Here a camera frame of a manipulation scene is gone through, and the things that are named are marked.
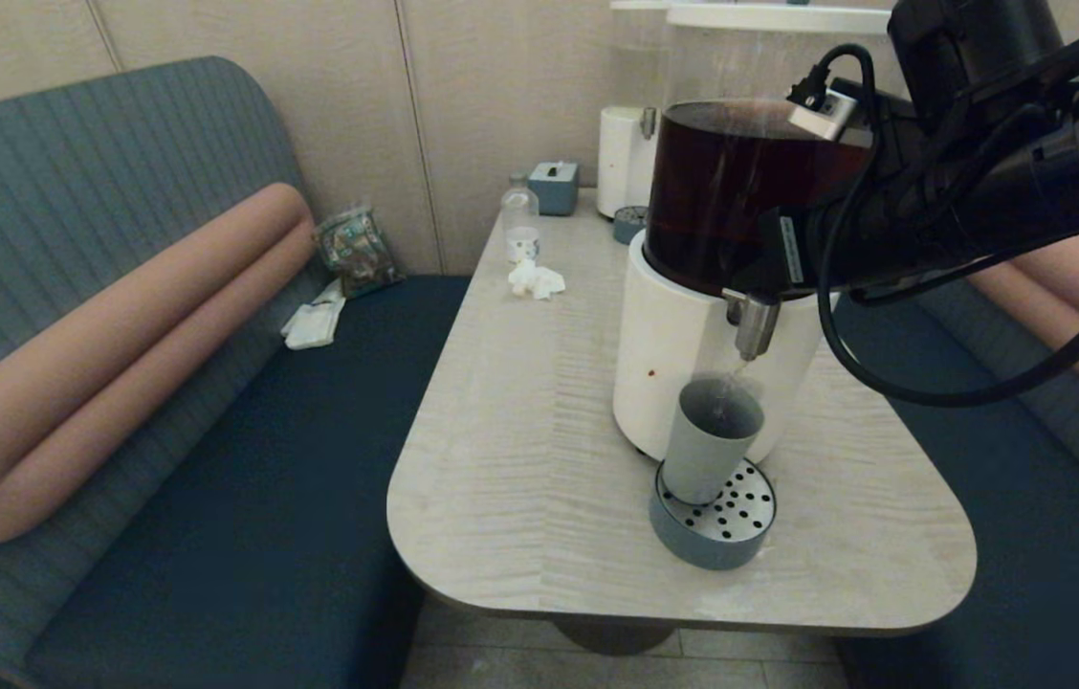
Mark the metal dispenser tap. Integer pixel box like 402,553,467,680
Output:
723,289,783,363

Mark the grey plastic cup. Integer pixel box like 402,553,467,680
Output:
661,376,767,507

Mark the large dark tea dispenser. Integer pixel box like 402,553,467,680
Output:
612,4,894,468

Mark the small blue drip tray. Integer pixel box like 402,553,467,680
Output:
612,204,653,246

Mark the white clear water dispenser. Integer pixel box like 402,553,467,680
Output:
596,0,673,220

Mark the blue-grey tissue box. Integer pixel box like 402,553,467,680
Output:
528,160,582,217

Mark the crumpled white tissue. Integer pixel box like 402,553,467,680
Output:
507,257,568,301

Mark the clear plastic bottle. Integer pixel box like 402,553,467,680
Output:
500,172,541,265

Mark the round blue perforated drip tray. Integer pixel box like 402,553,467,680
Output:
649,456,780,573

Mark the printed snack bag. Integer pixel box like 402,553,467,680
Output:
311,202,405,299

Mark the white napkin pack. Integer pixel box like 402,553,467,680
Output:
279,278,347,352

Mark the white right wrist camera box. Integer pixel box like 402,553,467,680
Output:
786,88,863,144

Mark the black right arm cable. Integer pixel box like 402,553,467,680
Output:
786,42,1079,410

